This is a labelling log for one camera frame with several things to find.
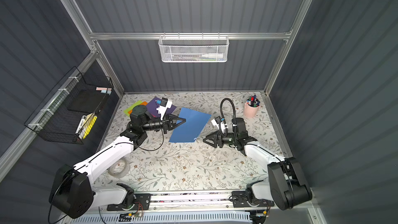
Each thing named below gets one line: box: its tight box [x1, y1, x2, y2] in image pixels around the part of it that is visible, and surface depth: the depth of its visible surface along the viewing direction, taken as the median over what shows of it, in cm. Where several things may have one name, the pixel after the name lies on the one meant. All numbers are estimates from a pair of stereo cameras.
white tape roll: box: [118, 156, 131, 179], surface depth 82 cm
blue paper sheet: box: [168, 107, 212, 143], surface depth 71 cm
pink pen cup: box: [243, 96, 261, 118], surface depth 101 cm
